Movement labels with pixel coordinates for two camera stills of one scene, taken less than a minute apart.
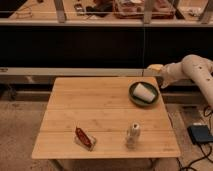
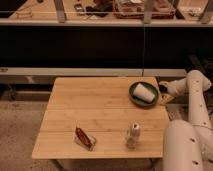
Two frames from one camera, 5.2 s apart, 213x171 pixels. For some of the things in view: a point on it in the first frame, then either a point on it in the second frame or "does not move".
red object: x=82 y=137 does not move
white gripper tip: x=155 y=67 → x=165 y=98
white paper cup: x=142 y=92 does not move
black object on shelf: x=101 y=9 does not move
